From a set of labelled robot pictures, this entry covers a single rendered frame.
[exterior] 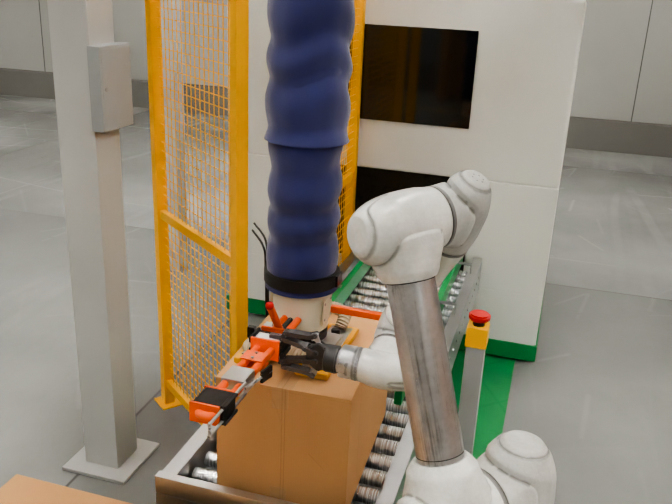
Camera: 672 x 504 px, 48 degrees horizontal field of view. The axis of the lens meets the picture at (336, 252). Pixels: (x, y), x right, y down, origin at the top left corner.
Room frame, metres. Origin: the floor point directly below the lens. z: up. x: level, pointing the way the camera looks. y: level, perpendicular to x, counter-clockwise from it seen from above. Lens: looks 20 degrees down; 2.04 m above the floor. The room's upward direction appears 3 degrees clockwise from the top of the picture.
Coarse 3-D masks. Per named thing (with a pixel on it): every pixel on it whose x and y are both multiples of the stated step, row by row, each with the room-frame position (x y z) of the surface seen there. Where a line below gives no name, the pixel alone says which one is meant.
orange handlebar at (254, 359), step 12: (336, 312) 2.09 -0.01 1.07; (348, 312) 2.08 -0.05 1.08; (360, 312) 2.07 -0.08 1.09; (372, 312) 2.07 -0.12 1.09; (252, 348) 1.79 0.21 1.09; (252, 360) 1.72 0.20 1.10; (264, 360) 1.74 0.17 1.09; (228, 384) 1.61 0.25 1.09; (240, 384) 1.60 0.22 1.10; (204, 420) 1.46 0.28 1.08
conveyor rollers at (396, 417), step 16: (368, 272) 3.78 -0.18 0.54; (464, 272) 3.83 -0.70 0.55; (368, 288) 3.59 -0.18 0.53; (384, 288) 3.57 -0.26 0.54; (352, 304) 3.34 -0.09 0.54; (368, 304) 3.34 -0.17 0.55; (384, 304) 3.38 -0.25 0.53; (384, 416) 2.37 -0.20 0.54; (400, 416) 2.36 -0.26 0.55; (384, 432) 2.27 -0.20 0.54; (400, 432) 2.26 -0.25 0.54; (384, 448) 2.18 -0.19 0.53; (208, 464) 2.07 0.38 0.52; (368, 464) 2.10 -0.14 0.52; (384, 464) 2.09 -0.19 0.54; (208, 480) 1.97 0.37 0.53; (368, 480) 2.01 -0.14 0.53; (368, 496) 1.92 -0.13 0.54
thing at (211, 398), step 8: (208, 392) 1.53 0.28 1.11; (216, 392) 1.53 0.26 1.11; (224, 392) 1.53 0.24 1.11; (232, 392) 1.54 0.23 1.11; (200, 400) 1.49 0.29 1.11; (208, 400) 1.49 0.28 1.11; (216, 400) 1.50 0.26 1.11; (224, 400) 1.50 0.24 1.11; (192, 408) 1.48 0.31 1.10; (200, 408) 1.48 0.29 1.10; (208, 408) 1.47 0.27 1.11; (216, 408) 1.47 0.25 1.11; (192, 416) 1.48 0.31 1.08; (216, 424) 1.47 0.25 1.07
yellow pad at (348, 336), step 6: (330, 324) 2.23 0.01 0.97; (330, 330) 2.17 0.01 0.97; (336, 330) 2.12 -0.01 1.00; (342, 330) 2.17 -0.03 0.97; (348, 330) 2.18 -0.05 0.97; (354, 330) 2.19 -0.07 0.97; (342, 336) 2.13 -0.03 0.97; (348, 336) 2.14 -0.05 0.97; (354, 336) 2.16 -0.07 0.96; (342, 342) 2.09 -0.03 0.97; (348, 342) 2.10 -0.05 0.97; (306, 366) 1.93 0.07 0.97; (318, 372) 1.90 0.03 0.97; (324, 372) 1.90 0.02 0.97; (318, 378) 1.89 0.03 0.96; (324, 378) 1.89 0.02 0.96
